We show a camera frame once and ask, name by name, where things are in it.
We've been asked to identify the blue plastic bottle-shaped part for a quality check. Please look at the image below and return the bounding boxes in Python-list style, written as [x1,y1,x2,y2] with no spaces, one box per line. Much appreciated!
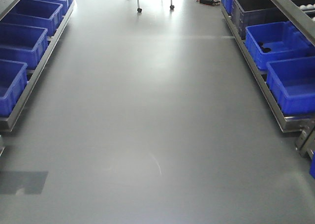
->
[310,150,315,179]

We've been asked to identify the blue bin with black parts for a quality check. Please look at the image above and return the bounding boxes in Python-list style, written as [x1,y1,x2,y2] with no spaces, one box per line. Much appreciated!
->
[245,21,315,71]

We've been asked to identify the left metal shelf rack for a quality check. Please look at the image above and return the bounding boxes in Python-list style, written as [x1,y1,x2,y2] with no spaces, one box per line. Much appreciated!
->
[0,0,76,153]

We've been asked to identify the dark navy bin right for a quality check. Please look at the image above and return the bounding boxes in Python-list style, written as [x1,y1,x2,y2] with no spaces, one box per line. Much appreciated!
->
[231,0,287,39]

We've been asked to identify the blue bin right near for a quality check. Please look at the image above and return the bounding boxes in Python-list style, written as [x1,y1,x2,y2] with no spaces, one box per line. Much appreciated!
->
[266,57,315,116]

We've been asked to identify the blue bin left near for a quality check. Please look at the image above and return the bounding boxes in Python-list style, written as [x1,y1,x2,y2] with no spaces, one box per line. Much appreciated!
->
[0,59,28,117]

